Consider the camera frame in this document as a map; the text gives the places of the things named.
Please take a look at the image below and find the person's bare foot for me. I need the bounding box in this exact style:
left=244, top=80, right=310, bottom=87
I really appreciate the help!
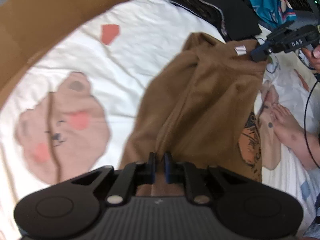
left=271, top=103, right=319, bottom=170

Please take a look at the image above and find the brown cardboard sheet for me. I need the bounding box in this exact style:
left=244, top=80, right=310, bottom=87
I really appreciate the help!
left=1, top=0, right=128, bottom=102

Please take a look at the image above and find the cream bear print bedsheet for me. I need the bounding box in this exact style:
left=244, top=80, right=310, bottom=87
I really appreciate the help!
left=1, top=0, right=319, bottom=239

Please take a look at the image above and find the brown printed t-shirt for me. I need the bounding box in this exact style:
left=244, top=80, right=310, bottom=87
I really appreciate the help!
left=120, top=33, right=266, bottom=196

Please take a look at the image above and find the teal patterned garment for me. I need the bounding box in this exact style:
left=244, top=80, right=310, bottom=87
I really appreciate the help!
left=249, top=0, right=297, bottom=28

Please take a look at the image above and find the black folded garment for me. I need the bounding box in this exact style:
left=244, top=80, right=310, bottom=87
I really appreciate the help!
left=169, top=0, right=261, bottom=41

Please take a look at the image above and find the person's right hand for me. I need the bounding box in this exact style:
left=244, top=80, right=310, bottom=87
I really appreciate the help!
left=302, top=45, right=320, bottom=74

